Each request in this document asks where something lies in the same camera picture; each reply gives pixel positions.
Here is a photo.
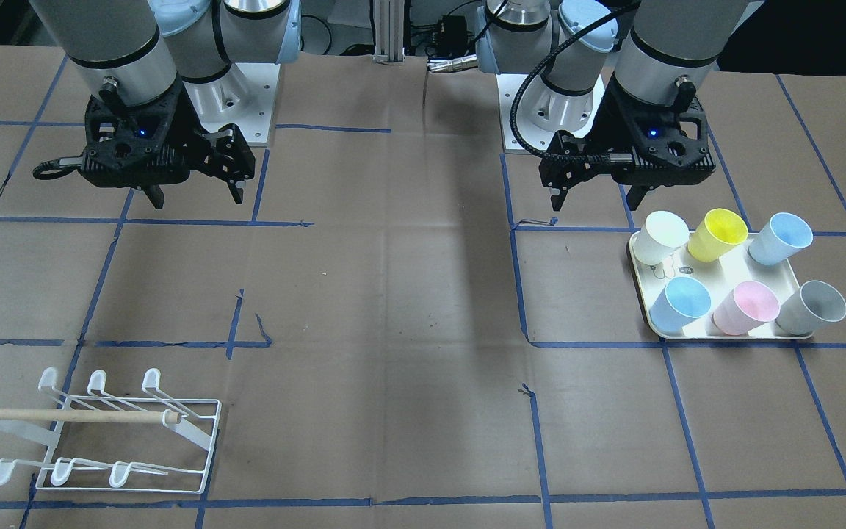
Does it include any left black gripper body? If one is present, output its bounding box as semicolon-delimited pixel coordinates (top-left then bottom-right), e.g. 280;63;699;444
538;75;715;190

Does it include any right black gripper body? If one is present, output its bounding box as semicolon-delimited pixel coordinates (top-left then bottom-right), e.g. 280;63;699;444
78;75;256;190

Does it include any white plastic cup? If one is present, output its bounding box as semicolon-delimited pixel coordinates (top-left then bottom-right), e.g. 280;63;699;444
632;210;690;267

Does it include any light blue cup front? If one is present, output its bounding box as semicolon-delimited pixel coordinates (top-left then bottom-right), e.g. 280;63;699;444
649;277;712;334

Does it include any light blue cup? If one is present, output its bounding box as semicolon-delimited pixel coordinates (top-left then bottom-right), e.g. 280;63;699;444
748;212;814;267
649;277;712;334

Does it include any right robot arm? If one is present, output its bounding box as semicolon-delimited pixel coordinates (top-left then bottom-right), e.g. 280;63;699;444
32;1;301;209

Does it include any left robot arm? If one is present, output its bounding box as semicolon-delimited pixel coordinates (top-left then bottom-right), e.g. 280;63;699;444
474;1;746;211

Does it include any yellow plastic cup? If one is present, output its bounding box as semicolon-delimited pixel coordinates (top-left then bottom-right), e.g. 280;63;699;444
686;208;748;262

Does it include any light blue cup back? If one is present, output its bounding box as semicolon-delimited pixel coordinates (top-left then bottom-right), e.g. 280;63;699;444
748;212;814;267

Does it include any pink plastic cup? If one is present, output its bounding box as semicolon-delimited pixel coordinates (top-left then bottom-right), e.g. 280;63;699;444
712;281;780;336

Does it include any grey plastic cup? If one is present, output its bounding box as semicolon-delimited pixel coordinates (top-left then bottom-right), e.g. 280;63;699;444
775;280;846;336

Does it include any cream serving tray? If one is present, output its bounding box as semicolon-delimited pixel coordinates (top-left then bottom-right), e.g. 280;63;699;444
627;232;814;342

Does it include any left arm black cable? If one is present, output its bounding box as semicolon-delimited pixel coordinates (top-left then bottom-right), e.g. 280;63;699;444
510;0;640;160

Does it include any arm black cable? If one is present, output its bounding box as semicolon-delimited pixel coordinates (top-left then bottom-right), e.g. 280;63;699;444
32;153;87;181
510;0;640;160

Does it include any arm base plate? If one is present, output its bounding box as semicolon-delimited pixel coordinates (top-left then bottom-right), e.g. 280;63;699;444
496;73;606;154
185;63;281;147

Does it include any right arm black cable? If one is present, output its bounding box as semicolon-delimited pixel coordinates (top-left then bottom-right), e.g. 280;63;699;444
32;153;87;181

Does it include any aluminium frame post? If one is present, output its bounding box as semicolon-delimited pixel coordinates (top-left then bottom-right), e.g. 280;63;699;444
369;0;410;64

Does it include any white wire cup rack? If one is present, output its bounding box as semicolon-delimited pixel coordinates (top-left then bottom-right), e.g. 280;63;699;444
0;367;223;494

